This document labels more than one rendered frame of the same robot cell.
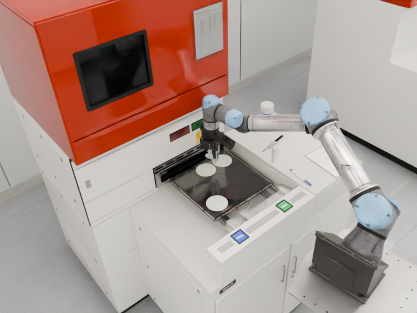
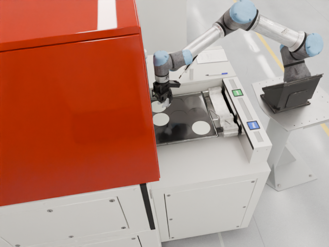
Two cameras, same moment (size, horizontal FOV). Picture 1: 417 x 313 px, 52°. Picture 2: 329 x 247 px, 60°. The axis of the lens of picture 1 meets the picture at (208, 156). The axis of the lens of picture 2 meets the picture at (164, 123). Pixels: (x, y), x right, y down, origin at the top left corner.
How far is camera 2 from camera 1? 141 cm
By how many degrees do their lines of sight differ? 41
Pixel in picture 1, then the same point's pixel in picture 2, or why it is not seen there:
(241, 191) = (198, 110)
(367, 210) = (314, 44)
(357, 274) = (309, 88)
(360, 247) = (305, 73)
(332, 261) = (293, 94)
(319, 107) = (247, 6)
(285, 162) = (196, 74)
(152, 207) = (164, 173)
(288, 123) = (212, 37)
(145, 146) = not seen: hidden behind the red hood
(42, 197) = not seen: outside the picture
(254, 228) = (247, 115)
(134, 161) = not seen: hidden behind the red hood
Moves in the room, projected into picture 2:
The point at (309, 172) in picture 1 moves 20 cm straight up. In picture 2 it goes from (215, 69) to (217, 41)
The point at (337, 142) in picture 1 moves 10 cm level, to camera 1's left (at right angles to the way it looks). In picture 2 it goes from (269, 21) to (264, 30)
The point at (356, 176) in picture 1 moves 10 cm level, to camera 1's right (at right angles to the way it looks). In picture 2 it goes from (292, 32) to (296, 23)
